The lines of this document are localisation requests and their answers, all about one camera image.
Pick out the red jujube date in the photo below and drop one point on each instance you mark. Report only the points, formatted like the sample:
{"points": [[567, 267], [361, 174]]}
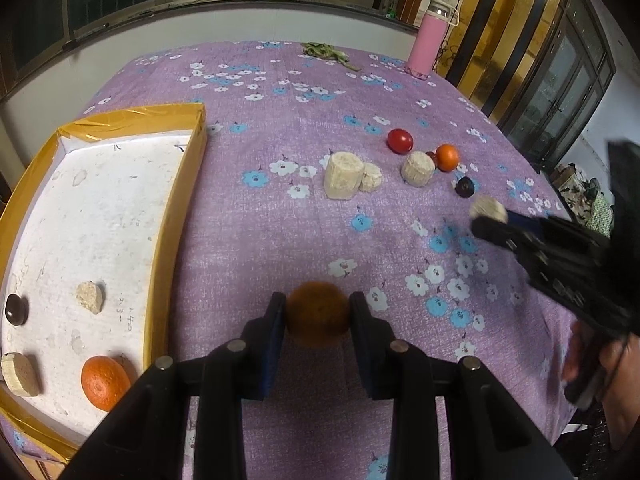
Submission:
{"points": [[431, 158]]}

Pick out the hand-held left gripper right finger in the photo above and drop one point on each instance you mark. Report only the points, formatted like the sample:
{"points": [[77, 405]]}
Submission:
{"points": [[365, 345]]}

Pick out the beige round chunk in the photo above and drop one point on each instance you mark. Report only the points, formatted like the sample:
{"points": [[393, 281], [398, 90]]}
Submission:
{"points": [[487, 206]]}

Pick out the red cherry tomato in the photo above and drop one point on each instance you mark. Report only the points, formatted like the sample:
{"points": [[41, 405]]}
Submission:
{"points": [[400, 141]]}

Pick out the dark ribbed round fruit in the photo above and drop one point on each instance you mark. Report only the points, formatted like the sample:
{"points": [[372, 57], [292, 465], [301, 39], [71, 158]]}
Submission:
{"points": [[465, 186]]}

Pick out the person's right hand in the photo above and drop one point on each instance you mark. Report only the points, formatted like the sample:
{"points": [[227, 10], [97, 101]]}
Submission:
{"points": [[625, 375]]}

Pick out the small beige chunk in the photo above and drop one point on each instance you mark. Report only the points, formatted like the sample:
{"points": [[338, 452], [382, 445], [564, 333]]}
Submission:
{"points": [[371, 177]]}

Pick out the person's dark clothing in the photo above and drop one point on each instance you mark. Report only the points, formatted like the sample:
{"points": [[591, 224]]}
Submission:
{"points": [[615, 455]]}

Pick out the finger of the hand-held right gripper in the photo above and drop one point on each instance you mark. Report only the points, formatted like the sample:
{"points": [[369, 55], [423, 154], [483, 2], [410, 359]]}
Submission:
{"points": [[525, 222], [497, 234]]}

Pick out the dark wooden glass cabinet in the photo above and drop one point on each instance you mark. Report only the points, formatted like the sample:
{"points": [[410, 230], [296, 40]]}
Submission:
{"points": [[565, 85]]}

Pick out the pile of green leaves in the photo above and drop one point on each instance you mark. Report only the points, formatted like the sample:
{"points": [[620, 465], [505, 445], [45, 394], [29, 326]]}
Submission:
{"points": [[327, 52]]}

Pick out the patterned cloth pile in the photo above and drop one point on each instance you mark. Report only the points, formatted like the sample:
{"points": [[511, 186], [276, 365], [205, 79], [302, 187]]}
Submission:
{"points": [[582, 192]]}

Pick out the large orange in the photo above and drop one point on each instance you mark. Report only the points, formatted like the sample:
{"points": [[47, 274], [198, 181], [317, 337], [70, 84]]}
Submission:
{"points": [[104, 382]]}

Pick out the beige cylinder chunk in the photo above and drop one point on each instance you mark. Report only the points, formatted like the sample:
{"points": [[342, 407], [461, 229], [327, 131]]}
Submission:
{"points": [[417, 169]]}

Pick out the pink water bottle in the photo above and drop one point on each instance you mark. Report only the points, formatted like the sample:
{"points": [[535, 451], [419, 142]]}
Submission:
{"points": [[425, 45]]}

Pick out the purple floral tablecloth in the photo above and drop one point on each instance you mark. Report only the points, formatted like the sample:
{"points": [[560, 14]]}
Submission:
{"points": [[300, 240]]}

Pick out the tall beige block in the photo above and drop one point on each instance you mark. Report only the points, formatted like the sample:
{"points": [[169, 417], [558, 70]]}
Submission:
{"points": [[341, 176]]}

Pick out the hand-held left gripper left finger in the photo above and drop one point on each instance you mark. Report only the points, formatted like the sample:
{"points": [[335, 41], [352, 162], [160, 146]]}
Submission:
{"points": [[272, 345]]}

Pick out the yellow-taped white tray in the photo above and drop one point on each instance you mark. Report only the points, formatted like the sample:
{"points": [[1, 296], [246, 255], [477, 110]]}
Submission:
{"points": [[100, 210]]}

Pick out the small orange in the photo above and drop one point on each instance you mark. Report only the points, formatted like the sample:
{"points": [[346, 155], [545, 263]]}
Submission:
{"points": [[317, 315]]}

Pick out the beige wedge chunk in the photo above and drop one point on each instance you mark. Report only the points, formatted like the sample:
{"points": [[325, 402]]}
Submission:
{"points": [[90, 296]]}

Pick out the dark purple plum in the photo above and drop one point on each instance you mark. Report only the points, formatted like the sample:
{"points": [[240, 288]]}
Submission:
{"points": [[16, 308]]}

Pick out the large pale round chunk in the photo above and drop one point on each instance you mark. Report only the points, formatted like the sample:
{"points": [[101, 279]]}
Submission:
{"points": [[20, 373]]}

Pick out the medium orange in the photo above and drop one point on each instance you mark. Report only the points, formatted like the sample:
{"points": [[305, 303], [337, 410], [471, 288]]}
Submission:
{"points": [[447, 157]]}

